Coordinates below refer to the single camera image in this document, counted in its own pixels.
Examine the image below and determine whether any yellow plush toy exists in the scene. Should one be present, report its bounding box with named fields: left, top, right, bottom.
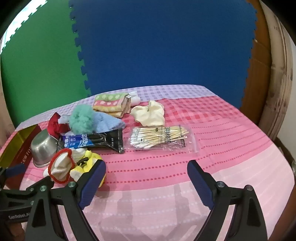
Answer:
left=69, top=150, right=107, bottom=188

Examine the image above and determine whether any striped dotted towel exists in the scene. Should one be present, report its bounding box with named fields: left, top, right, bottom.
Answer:
left=92, top=92, right=131, bottom=117

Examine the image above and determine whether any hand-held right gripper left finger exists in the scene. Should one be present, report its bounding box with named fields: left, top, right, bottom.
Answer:
left=24, top=159, right=107, bottom=241

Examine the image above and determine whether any bag of cotton swabs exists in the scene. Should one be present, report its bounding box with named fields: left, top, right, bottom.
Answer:
left=127, top=124, right=199, bottom=153

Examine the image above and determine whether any blue foam mat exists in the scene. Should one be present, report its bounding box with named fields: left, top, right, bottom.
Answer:
left=68, top=0, right=260, bottom=109

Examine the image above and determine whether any black snack packet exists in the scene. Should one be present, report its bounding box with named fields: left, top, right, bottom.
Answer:
left=57, top=127, right=125, bottom=154

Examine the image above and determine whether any teal fluffy scrunchie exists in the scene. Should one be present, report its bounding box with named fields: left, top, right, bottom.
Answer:
left=69, top=104, right=97, bottom=135

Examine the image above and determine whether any brown cardboard sheet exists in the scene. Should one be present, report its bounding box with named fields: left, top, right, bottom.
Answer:
left=239, top=0, right=274, bottom=113

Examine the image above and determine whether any steel bowl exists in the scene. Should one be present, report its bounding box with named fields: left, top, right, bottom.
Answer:
left=31, top=128, right=61, bottom=168

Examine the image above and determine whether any pink checked tablecloth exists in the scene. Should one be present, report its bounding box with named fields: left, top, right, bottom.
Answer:
left=0, top=85, right=295, bottom=241

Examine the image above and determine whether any light blue towel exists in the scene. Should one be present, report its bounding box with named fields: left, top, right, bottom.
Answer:
left=59, top=111, right=126, bottom=135

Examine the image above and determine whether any white cloth with red trim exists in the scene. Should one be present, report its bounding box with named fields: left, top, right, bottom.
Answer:
left=43, top=148, right=77, bottom=184

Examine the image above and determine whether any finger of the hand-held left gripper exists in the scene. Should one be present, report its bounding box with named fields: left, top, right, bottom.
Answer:
left=0, top=176, right=55, bottom=197
left=0, top=163, right=26, bottom=183

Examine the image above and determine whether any light wooden round board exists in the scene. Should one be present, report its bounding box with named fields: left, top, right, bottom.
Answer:
left=257, top=0, right=295, bottom=141

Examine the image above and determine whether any cream scrunchie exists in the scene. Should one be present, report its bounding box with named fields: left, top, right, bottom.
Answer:
left=130, top=100, right=166, bottom=127

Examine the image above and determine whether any red tin box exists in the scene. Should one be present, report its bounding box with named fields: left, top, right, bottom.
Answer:
left=0, top=124, right=42, bottom=186

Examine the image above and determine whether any green foam mat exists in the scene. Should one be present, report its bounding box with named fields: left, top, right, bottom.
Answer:
left=0, top=0, right=93, bottom=130

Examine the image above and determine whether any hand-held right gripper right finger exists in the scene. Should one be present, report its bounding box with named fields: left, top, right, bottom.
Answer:
left=187, top=159, right=269, bottom=241

